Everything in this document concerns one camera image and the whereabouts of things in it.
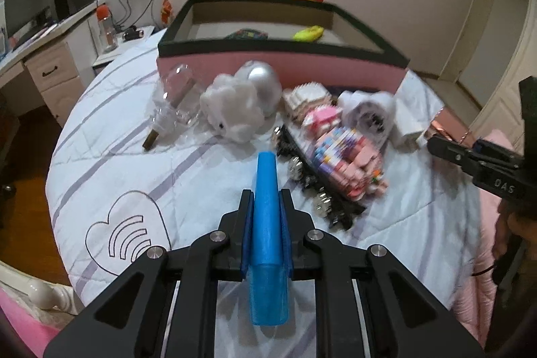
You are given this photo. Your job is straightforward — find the person's right hand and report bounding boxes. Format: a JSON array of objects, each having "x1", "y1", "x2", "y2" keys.
[{"x1": 493, "y1": 199, "x2": 525, "y2": 260}]

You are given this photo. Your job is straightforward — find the large pink brick model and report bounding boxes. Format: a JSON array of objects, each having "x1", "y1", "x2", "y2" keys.
[{"x1": 308, "y1": 127, "x2": 389, "y2": 201}]

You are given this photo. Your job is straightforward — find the white bed footboard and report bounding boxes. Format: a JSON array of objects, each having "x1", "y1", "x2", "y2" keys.
[{"x1": 0, "y1": 261, "x2": 82, "y2": 314}]

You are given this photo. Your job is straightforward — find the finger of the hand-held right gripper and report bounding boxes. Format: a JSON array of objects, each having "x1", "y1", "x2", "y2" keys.
[{"x1": 427, "y1": 134, "x2": 479, "y2": 178}]

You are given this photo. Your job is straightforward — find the white nightstand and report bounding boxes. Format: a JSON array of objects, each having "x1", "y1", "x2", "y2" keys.
[{"x1": 91, "y1": 24, "x2": 156, "y2": 69}]

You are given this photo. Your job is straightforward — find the blue plastic tube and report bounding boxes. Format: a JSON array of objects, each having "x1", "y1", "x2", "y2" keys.
[{"x1": 248, "y1": 152, "x2": 290, "y2": 327}]

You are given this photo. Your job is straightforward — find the clear bottle orange cap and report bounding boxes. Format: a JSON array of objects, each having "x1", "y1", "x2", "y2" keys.
[{"x1": 96, "y1": 5, "x2": 118, "y2": 52}]

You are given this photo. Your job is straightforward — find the white desk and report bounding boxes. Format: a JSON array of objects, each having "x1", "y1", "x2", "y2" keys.
[{"x1": 0, "y1": 0, "x2": 106, "y2": 128}]

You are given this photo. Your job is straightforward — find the pink blanket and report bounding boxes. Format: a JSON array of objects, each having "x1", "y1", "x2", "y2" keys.
[{"x1": 453, "y1": 129, "x2": 537, "y2": 344}]

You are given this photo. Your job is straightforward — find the black power cable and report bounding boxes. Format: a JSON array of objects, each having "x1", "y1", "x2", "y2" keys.
[{"x1": 114, "y1": 0, "x2": 140, "y2": 28}]

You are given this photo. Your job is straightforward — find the cream panelled door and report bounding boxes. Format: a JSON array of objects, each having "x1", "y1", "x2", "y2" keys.
[{"x1": 478, "y1": 12, "x2": 533, "y2": 151}]

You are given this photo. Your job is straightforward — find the desk drawer black handle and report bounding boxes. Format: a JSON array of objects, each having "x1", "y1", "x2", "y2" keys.
[{"x1": 25, "y1": 43, "x2": 78, "y2": 90}]

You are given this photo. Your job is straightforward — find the white and tan brick model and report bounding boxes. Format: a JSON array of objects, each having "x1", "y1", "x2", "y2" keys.
[{"x1": 282, "y1": 83, "x2": 336, "y2": 124}]

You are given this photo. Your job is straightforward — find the black computer monitor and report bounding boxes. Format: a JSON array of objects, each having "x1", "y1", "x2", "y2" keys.
[{"x1": 3, "y1": 0, "x2": 53, "y2": 42}]

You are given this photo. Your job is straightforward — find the silvery white dome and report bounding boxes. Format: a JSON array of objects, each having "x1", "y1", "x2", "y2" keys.
[{"x1": 235, "y1": 60, "x2": 283, "y2": 117}]

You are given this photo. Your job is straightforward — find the black strap with silver bells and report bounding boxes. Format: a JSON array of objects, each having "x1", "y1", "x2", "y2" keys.
[{"x1": 272, "y1": 123, "x2": 368, "y2": 231}]

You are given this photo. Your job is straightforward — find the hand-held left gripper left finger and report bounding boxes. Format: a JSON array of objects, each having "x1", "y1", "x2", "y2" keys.
[{"x1": 43, "y1": 189, "x2": 256, "y2": 358}]

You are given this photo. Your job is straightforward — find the black strap cord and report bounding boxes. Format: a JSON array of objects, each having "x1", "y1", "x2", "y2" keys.
[{"x1": 470, "y1": 263, "x2": 499, "y2": 278}]

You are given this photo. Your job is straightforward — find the yellow-green case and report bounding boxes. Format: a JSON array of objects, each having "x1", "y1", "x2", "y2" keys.
[{"x1": 293, "y1": 26, "x2": 325, "y2": 42}]

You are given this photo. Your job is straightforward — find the small white box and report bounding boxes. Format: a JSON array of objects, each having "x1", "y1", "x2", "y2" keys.
[{"x1": 392, "y1": 98, "x2": 431, "y2": 150}]

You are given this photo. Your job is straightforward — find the white plush toy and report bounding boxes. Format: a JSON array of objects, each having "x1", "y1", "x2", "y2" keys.
[{"x1": 199, "y1": 73, "x2": 269, "y2": 144}]

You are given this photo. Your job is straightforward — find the dark patterned pouch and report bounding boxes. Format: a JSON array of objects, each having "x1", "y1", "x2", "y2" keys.
[{"x1": 224, "y1": 29, "x2": 268, "y2": 40}]

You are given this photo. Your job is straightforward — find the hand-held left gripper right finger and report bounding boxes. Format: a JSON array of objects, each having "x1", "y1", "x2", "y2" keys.
[{"x1": 279, "y1": 188, "x2": 487, "y2": 358}]

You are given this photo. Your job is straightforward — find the pink storage box black rim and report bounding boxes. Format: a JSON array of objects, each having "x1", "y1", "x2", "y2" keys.
[{"x1": 156, "y1": 0, "x2": 411, "y2": 96}]

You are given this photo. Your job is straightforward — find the white heart-shaped container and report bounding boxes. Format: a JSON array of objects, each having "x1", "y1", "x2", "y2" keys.
[{"x1": 338, "y1": 90, "x2": 397, "y2": 147}]

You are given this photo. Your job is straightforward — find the small pink brick model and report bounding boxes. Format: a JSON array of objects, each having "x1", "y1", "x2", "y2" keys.
[{"x1": 302, "y1": 106, "x2": 342, "y2": 132}]

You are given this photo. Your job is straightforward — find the clear bulb-shaped bottle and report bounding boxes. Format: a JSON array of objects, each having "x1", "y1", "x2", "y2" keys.
[{"x1": 142, "y1": 63, "x2": 206, "y2": 152}]

